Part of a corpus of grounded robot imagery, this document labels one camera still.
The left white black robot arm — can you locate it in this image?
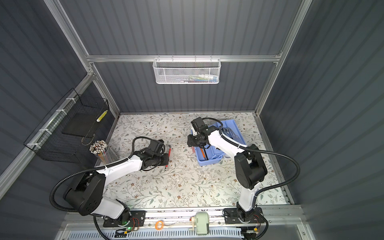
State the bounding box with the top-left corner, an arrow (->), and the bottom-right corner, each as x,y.
49,137 -> 169,219

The white blue tool box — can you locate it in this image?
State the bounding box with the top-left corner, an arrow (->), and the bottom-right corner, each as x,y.
191,117 -> 247,166

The white wire wall basket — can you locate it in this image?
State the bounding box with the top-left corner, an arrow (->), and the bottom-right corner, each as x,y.
153,57 -> 222,85

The mint green device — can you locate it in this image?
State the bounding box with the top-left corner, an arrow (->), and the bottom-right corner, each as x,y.
191,212 -> 210,235

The yellow green marker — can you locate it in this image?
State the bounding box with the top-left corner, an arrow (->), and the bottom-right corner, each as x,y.
97,110 -> 108,123

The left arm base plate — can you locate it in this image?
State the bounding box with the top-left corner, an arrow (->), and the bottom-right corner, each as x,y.
103,211 -> 147,228

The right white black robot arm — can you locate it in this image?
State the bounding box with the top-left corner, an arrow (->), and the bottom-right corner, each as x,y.
187,117 -> 301,223

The red handled hex key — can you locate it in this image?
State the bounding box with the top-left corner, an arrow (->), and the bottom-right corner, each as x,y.
165,145 -> 172,171

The black wire side basket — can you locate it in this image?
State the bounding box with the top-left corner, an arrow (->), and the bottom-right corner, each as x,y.
24,91 -> 109,168

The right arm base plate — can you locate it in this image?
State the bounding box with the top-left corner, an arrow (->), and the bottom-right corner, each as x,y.
222,208 -> 266,225

